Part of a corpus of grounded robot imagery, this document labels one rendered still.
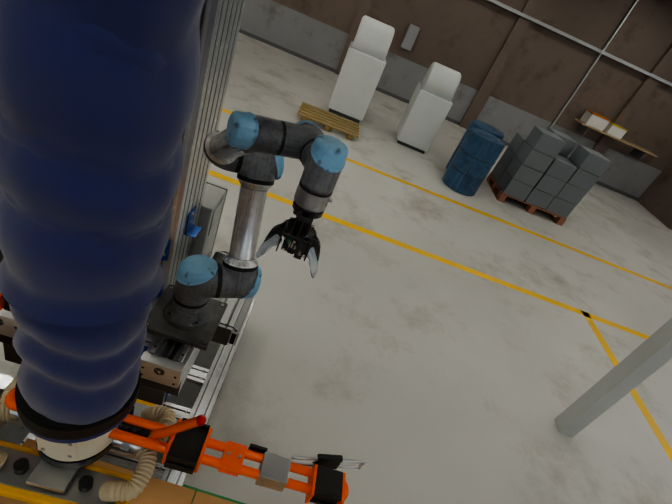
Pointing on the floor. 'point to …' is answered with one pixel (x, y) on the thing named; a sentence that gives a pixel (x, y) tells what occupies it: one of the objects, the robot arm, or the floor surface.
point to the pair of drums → (473, 158)
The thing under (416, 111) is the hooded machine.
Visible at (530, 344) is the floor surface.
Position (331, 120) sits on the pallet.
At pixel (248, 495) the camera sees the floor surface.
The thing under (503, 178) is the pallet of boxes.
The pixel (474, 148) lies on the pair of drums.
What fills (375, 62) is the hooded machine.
